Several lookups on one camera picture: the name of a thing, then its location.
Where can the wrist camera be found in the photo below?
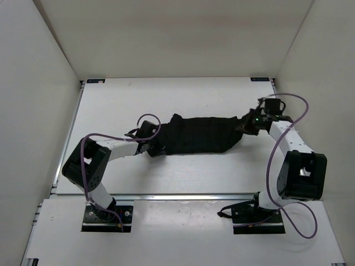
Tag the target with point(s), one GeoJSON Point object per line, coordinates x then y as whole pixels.
{"type": "Point", "coordinates": [146, 130]}
{"type": "Point", "coordinates": [272, 106]}

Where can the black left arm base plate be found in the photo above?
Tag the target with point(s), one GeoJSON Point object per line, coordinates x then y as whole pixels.
{"type": "Point", "coordinates": [97, 220]}

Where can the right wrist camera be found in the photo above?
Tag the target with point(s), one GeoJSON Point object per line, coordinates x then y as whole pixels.
{"type": "Point", "coordinates": [272, 106]}

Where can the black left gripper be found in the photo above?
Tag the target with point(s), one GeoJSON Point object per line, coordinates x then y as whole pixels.
{"type": "Point", "coordinates": [158, 151]}

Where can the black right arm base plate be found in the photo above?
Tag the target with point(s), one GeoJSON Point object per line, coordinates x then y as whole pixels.
{"type": "Point", "coordinates": [248, 218]}

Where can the blue label sticker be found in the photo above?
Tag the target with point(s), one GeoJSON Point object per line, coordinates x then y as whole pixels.
{"type": "Point", "coordinates": [95, 81]}
{"type": "Point", "coordinates": [259, 79]}

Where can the blue label sticker left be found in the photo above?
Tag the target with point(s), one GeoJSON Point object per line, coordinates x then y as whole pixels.
{"type": "Point", "coordinates": [95, 81]}

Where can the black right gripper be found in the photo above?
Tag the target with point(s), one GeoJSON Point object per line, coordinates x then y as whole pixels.
{"type": "Point", "coordinates": [247, 129]}

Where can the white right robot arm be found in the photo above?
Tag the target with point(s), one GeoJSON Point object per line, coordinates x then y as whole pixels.
{"type": "Point", "coordinates": [302, 174]}

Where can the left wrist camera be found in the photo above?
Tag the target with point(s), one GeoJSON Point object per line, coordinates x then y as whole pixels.
{"type": "Point", "coordinates": [146, 130]}

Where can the black pleated skirt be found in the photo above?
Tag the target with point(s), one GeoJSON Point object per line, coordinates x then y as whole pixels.
{"type": "Point", "coordinates": [198, 135]}

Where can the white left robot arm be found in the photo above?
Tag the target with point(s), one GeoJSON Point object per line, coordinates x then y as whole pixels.
{"type": "Point", "coordinates": [87, 163]}

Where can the blue label sticker right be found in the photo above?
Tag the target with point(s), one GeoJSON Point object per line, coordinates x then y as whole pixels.
{"type": "Point", "coordinates": [259, 79]}

